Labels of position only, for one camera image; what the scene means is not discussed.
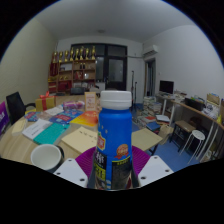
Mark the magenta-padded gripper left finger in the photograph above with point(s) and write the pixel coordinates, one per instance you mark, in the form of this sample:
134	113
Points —
71	170

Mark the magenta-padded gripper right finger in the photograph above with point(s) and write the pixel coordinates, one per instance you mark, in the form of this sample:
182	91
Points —
155	170

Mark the blue drink bottle white cap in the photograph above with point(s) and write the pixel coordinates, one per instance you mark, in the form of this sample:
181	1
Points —
115	133

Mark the white cup dark outside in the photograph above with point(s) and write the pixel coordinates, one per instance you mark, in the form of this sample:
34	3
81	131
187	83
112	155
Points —
46	156

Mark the teal book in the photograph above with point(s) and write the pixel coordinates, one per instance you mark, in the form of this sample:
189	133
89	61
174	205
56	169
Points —
51	133

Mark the small wooden stool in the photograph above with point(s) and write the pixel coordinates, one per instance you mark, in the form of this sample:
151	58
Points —
183	126

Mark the orange book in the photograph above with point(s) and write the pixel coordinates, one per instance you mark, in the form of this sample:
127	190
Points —
86	119

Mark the blue printed book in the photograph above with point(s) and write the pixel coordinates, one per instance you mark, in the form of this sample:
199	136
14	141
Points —
65	117

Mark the pile of books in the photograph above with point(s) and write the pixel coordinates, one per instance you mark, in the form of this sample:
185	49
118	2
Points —
151	115

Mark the white round stool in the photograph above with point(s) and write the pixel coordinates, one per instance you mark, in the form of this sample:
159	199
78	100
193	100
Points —
198	135

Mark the pink purple package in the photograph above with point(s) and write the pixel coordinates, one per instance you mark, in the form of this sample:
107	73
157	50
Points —
73	105

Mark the beige book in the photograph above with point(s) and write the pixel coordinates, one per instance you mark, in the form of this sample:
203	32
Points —
19	126

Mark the standing orange card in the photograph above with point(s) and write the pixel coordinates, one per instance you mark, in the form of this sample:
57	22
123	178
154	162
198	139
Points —
90	101

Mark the orange gift box red ribbon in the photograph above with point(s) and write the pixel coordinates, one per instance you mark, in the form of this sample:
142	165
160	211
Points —
45	102

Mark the black box on desk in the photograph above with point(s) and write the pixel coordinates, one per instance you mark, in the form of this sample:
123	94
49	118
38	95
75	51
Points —
194	104

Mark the black case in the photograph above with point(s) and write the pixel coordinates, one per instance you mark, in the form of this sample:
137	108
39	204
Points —
77	90

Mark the black computer monitor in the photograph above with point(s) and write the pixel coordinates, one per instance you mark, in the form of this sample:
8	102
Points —
166	87

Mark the black office chair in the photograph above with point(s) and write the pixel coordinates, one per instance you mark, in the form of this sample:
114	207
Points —
16	106

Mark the black microphone stand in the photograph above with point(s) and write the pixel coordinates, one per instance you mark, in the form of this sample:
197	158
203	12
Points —
133	86

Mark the wooden shelf unit with trophies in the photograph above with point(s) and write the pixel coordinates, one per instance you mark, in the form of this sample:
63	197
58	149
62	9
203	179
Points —
71	71

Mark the black framed glass door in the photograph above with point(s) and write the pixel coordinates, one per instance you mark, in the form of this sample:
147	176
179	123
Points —
115	68

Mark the white air conditioner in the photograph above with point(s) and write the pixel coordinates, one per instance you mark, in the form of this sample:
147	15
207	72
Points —
150	50

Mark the long wooden wall desk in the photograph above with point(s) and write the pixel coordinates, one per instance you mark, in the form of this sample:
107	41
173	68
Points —
200	115

